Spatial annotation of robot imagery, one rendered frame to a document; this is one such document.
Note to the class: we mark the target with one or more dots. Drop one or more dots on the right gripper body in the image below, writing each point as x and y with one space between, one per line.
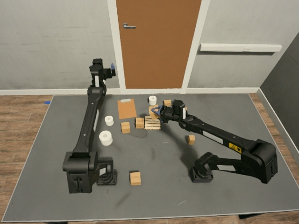
166 116

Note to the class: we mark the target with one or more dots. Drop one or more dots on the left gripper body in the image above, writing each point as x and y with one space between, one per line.
111 73

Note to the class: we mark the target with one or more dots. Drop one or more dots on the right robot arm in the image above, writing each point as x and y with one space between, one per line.
258 158

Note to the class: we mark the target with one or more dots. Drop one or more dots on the tan cardboard carton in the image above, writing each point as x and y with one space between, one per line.
135 178
152 114
139 122
125 127

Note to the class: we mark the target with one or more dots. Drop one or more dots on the tan flat board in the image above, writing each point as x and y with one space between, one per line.
126 108

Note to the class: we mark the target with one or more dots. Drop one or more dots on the tan cardboard cube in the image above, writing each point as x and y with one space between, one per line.
167 102

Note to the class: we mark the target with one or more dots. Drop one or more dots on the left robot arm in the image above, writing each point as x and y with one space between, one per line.
82 167

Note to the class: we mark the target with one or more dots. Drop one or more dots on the brown rectangular block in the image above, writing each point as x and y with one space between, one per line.
191 139

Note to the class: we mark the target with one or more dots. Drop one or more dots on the small square wooden pallet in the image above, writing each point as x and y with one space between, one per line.
152 124

